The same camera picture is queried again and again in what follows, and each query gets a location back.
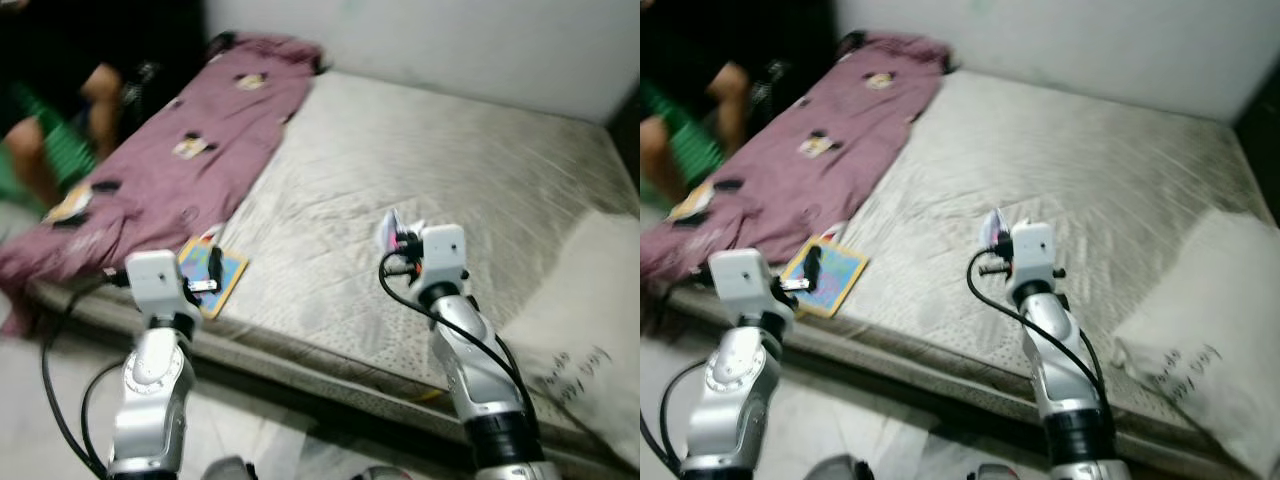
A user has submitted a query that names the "colourful children's book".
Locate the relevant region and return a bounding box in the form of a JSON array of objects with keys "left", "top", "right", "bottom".
[
  {"left": 173, "top": 234, "right": 251, "bottom": 322},
  {"left": 780, "top": 234, "right": 870, "bottom": 320}
]

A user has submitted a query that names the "white pillow with black writing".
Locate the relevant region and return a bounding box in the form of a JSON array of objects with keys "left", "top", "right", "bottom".
[
  {"left": 493, "top": 208, "right": 641, "bottom": 473},
  {"left": 1110, "top": 205, "right": 1280, "bottom": 480}
]

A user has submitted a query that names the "grey quilted mattress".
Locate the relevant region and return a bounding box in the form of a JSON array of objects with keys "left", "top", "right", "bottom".
[
  {"left": 660, "top": 66, "right": 1280, "bottom": 480},
  {"left": 28, "top": 68, "right": 641, "bottom": 476}
]

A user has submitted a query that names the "green plastic stool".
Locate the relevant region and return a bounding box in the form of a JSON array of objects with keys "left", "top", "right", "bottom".
[
  {"left": 0, "top": 82, "right": 98, "bottom": 206},
  {"left": 640, "top": 78, "right": 726, "bottom": 196}
]

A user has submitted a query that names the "black bag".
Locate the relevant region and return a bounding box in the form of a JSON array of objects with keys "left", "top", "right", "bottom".
[
  {"left": 750, "top": 55, "right": 806, "bottom": 116},
  {"left": 118, "top": 55, "right": 179, "bottom": 126}
]

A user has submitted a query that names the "grey left robot leg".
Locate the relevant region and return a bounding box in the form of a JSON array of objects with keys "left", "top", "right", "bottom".
[
  {"left": 805, "top": 454, "right": 873, "bottom": 480},
  {"left": 200, "top": 455, "right": 259, "bottom": 480}
]

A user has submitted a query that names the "person in black clothes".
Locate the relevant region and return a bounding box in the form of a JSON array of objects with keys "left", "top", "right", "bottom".
[
  {"left": 640, "top": 0, "right": 841, "bottom": 206},
  {"left": 0, "top": 0, "right": 211, "bottom": 211}
]

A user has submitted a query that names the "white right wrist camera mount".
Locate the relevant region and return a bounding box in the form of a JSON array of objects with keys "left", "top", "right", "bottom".
[
  {"left": 417, "top": 224, "right": 470, "bottom": 293},
  {"left": 1008, "top": 221, "right": 1059, "bottom": 288}
]

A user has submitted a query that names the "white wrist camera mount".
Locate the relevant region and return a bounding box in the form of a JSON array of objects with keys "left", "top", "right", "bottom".
[
  {"left": 417, "top": 224, "right": 470, "bottom": 293},
  {"left": 707, "top": 247, "right": 797, "bottom": 319},
  {"left": 1008, "top": 221, "right": 1059, "bottom": 288},
  {"left": 124, "top": 249, "right": 202, "bottom": 319}
]

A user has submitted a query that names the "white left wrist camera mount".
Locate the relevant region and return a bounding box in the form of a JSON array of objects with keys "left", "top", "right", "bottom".
[
  {"left": 707, "top": 247, "right": 797, "bottom": 319},
  {"left": 124, "top": 249, "right": 202, "bottom": 319}
]

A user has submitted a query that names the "long black left arm cable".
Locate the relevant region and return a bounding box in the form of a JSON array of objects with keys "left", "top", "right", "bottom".
[{"left": 40, "top": 265, "right": 129, "bottom": 479}]

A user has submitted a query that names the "black bed frame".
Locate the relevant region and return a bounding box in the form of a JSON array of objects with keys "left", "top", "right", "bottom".
[
  {"left": 25, "top": 285, "right": 641, "bottom": 480},
  {"left": 660, "top": 285, "right": 1251, "bottom": 480}
]

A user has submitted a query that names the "short black left arm cable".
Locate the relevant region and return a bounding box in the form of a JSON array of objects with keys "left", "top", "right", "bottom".
[
  {"left": 640, "top": 358, "right": 716, "bottom": 476},
  {"left": 80, "top": 360, "right": 136, "bottom": 476}
]

